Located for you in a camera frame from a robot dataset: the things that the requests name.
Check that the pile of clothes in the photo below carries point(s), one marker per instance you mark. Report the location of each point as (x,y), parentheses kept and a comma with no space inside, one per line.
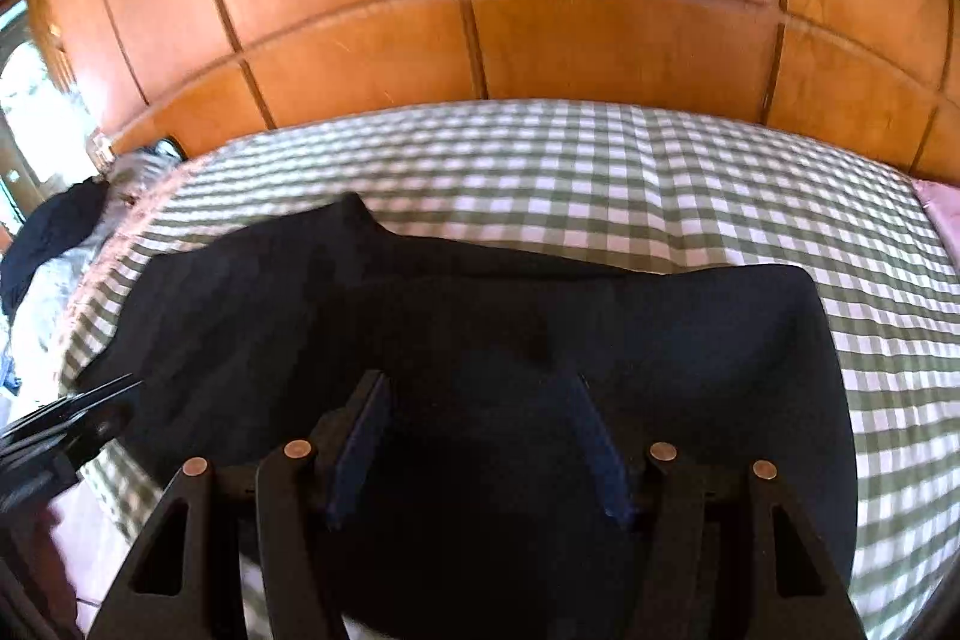
(44,266)

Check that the wooden framed mirror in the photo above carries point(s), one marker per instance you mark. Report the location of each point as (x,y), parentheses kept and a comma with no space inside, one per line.
(45,124)

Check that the person's left hand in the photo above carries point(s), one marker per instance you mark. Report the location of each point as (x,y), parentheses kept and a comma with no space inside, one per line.
(40,566)

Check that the black pants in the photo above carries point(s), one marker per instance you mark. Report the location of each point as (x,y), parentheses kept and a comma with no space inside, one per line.
(478,505)

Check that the pink cloth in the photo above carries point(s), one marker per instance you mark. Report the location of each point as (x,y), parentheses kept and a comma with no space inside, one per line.
(941,203)

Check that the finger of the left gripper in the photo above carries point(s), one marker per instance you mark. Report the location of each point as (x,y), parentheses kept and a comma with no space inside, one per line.
(71,407)

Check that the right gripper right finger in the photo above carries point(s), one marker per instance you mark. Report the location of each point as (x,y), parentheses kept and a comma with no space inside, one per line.
(727,516)

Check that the green checkered bed sheet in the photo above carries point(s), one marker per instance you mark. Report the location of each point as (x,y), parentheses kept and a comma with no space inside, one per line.
(644,189)

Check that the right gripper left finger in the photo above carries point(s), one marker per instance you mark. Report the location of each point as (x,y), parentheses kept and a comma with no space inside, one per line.
(183,577)

